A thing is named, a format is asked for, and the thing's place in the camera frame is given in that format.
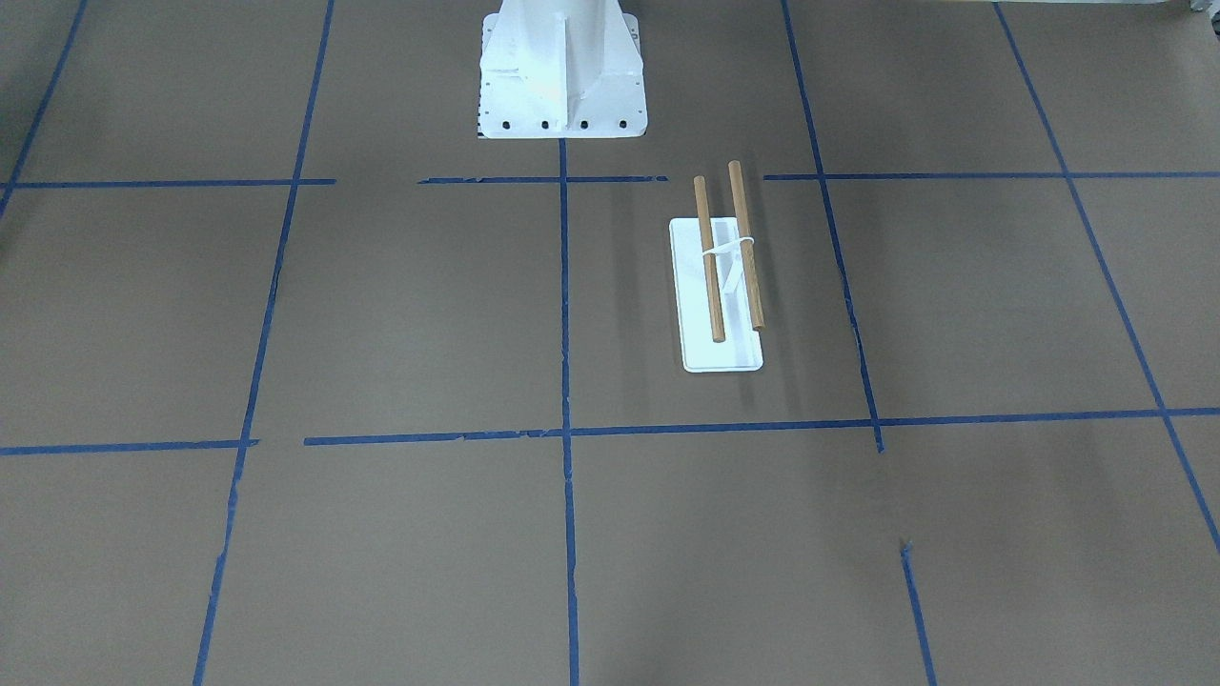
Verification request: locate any white rack with wooden bars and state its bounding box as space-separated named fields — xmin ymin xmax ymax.
xmin=669 ymin=160 xmax=765 ymax=374

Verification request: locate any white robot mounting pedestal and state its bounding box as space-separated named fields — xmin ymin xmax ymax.
xmin=477 ymin=1 xmax=649 ymax=140

